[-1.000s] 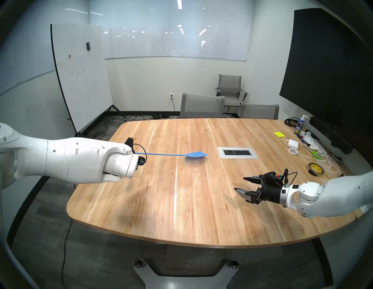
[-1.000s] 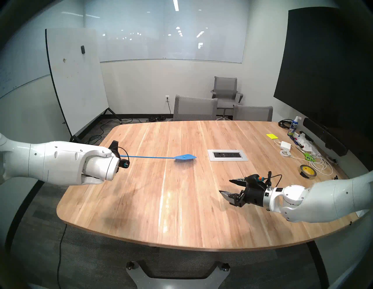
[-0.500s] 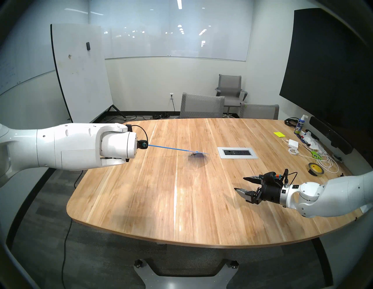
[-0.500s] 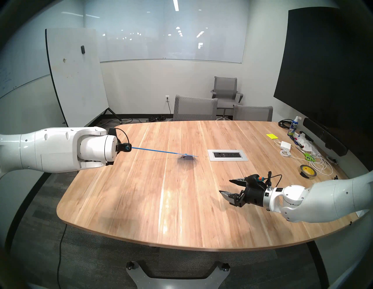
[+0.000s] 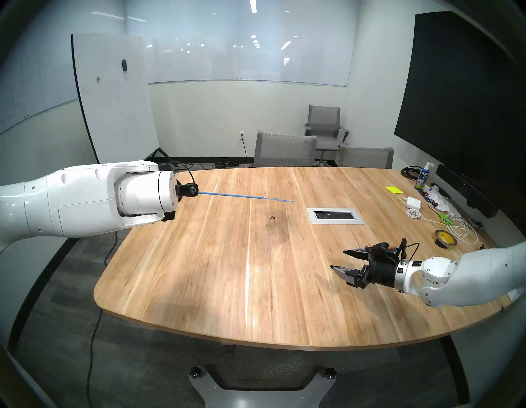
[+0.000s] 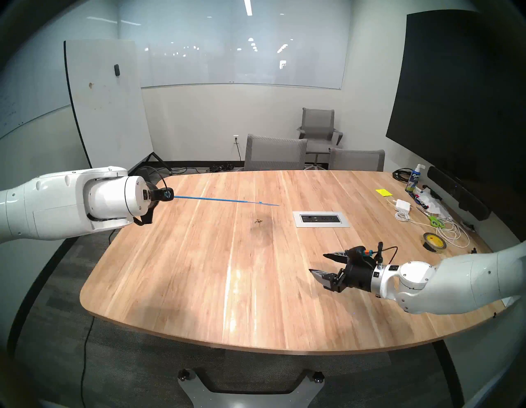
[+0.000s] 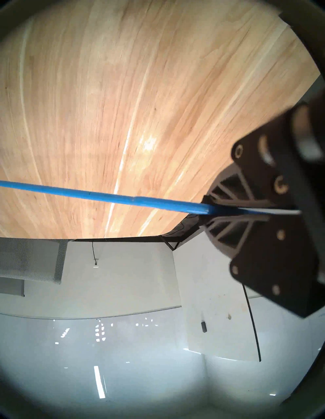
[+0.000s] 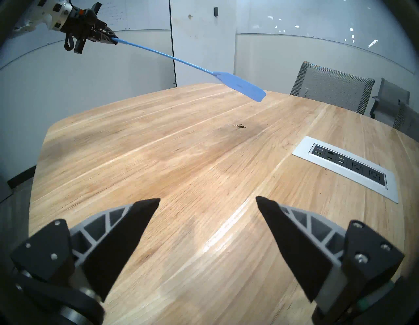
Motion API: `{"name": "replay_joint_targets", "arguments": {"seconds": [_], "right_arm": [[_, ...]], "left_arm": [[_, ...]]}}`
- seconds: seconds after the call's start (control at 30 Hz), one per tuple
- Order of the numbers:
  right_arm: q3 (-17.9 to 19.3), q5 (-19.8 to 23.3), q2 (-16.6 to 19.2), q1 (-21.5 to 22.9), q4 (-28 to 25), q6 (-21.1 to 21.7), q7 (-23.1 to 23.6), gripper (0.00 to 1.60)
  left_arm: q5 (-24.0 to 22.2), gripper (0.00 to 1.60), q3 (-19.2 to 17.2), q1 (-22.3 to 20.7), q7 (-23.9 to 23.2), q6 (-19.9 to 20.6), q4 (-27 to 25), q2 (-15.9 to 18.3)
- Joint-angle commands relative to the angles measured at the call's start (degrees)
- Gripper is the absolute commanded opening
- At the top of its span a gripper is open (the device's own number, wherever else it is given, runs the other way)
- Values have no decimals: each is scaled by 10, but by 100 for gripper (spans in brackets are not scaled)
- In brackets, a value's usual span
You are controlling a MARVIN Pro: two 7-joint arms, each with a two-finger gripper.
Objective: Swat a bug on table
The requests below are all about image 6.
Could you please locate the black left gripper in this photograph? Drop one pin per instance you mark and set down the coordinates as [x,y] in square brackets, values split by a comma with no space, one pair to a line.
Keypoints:
[154,197]

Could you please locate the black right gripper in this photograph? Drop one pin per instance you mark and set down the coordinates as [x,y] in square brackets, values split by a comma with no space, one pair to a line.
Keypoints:
[359,275]

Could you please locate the blue plastic fly swatter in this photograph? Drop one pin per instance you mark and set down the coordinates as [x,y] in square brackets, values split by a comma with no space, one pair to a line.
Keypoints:
[222,200]

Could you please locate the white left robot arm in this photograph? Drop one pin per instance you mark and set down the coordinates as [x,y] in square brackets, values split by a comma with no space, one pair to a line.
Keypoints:
[45,205]

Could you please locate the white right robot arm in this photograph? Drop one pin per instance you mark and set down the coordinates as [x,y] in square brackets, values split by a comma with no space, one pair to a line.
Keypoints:
[472,275]

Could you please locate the silver table power outlet box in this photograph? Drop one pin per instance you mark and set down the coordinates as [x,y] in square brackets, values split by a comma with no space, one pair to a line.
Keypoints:
[320,219]

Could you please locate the yellow sticky note pad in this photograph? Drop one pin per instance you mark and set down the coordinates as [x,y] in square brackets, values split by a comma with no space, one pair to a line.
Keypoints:
[383,192]

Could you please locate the white power adapter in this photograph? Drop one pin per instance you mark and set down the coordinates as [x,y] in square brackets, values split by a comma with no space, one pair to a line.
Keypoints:
[403,205]

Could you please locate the mobile whiteboard on black stand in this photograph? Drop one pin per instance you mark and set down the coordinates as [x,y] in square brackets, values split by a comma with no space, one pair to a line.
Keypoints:
[107,115]

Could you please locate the black and yellow tape roll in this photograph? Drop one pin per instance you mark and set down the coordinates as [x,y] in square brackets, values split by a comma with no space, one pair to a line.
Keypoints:
[427,243]

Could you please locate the grey mesh office chair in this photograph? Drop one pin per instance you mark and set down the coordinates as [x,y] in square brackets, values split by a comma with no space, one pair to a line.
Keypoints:
[356,160]
[275,154]

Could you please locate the clear bag of markers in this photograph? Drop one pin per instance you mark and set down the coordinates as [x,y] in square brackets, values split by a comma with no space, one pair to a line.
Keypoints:
[435,207]

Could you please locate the whiteboard cleaner spray bottle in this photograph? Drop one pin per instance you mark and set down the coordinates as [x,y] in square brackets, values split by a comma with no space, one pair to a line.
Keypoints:
[413,180]

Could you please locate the black video sound bar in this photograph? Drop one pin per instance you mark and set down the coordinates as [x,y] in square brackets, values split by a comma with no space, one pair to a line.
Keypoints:
[458,191]

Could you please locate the grey office chair with armrests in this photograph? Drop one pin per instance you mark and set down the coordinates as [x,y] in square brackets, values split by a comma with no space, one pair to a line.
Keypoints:
[317,123]

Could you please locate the white paper sheet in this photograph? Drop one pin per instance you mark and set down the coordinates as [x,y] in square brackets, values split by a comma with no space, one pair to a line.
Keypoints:
[508,301]

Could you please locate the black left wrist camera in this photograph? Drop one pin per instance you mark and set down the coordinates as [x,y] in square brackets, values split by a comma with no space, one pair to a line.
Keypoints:
[167,194]

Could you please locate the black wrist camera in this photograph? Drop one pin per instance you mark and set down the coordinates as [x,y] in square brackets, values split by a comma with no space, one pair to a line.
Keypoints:
[358,251]
[167,194]

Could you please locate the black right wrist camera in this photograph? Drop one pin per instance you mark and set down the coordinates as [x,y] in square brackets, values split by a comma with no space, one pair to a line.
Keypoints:
[358,251]

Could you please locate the large glass wall whiteboard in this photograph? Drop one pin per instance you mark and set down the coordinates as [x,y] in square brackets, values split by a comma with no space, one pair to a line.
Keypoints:
[246,61]

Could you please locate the glass wall board with handwriting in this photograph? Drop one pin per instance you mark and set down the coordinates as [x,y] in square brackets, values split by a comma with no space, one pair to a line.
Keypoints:
[37,74]

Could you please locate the large black wall screen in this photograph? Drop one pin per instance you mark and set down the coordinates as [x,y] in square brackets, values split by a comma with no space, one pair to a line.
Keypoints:
[460,103]

